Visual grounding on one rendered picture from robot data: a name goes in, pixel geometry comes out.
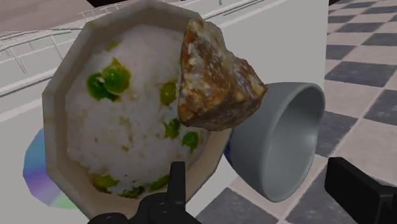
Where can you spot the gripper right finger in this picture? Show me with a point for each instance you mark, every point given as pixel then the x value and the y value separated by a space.
pixel 359 192

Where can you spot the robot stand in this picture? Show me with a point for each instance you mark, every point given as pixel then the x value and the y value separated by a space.
pixel 105 2

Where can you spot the grey bowl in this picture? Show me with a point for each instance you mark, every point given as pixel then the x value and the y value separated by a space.
pixel 279 145

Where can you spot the beige bowl of rice and peas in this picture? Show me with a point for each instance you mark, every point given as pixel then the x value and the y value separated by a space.
pixel 130 124

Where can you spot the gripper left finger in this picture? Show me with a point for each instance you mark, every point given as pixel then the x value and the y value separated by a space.
pixel 176 186

